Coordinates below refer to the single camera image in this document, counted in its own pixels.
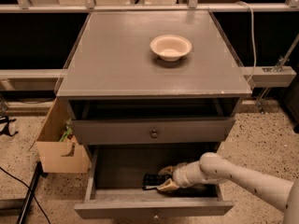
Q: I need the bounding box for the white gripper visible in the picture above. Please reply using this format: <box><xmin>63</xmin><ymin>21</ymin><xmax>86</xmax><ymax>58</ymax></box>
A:
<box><xmin>157</xmin><ymin>162</ymin><xmax>194</xmax><ymax>192</ymax></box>

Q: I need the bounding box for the blue rxbar blueberry wrapper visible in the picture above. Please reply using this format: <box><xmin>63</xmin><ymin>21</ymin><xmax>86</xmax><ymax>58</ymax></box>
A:
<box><xmin>142</xmin><ymin>175</ymin><xmax>169</xmax><ymax>190</ymax></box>

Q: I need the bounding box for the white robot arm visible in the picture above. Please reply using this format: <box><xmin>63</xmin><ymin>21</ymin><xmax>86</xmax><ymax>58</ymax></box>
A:
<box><xmin>157</xmin><ymin>152</ymin><xmax>299</xmax><ymax>224</ymax></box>

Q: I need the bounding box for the closed grey top drawer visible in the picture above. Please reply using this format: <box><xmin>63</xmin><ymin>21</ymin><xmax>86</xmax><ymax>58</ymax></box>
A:
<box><xmin>71</xmin><ymin>118</ymin><xmax>235</xmax><ymax>145</ymax></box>

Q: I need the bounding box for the open grey middle drawer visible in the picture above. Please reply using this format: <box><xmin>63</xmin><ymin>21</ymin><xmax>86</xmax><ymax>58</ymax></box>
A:
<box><xmin>75</xmin><ymin>144</ymin><xmax>234</xmax><ymax>219</ymax></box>

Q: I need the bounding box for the grey wooden drawer cabinet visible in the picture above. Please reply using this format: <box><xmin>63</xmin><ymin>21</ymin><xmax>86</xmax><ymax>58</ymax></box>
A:
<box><xmin>56</xmin><ymin>9</ymin><xmax>253</xmax><ymax>147</ymax></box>

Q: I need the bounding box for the cardboard box beside cabinet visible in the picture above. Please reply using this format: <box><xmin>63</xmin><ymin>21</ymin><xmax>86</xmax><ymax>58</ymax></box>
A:
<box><xmin>35</xmin><ymin>99</ymin><xmax>90</xmax><ymax>174</ymax></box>

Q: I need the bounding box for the green item in box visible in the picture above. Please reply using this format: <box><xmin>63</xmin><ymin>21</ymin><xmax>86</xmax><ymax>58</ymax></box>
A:
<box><xmin>59</xmin><ymin>119</ymin><xmax>73</xmax><ymax>142</ymax></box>

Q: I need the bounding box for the black floor bar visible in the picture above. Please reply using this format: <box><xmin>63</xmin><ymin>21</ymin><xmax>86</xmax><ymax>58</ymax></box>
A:
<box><xmin>16</xmin><ymin>161</ymin><xmax>43</xmax><ymax>224</ymax></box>

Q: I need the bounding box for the white paper bowl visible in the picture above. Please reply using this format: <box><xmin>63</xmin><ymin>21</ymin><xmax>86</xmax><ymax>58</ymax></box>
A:
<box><xmin>149</xmin><ymin>35</ymin><xmax>192</xmax><ymax>62</ymax></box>

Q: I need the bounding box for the metal rail frame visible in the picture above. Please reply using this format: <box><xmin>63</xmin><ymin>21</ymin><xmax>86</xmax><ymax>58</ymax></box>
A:
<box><xmin>0</xmin><ymin>0</ymin><xmax>299</xmax><ymax>91</ymax></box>

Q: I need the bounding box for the black floor cable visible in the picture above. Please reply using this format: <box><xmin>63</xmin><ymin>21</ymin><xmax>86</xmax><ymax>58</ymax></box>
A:
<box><xmin>0</xmin><ymin>166</ymin><xmax>51</xmax><ymax>224</ymax></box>

